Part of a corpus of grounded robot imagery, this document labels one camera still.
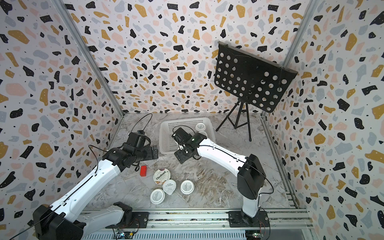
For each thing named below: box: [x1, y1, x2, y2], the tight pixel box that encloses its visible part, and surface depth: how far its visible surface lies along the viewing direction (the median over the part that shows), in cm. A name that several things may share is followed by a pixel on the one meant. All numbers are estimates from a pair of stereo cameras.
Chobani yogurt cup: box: [153, 168, 171, 185], surface depth 85 cm
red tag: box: [140, 165, 147, 177], surface depth 91 cm
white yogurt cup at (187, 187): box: [180, 180, 195, 195], surface depth 80 cm
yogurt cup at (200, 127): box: [195, 122, 206, 132], surface depth 107 cm
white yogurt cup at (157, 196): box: [150, 188, 166, 205], surface depth 77 cm
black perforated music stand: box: [214, 41, 298, 142], surface depth 78 cm
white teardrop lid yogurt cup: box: [162, 179, 177, 196], surface depth 81 cm
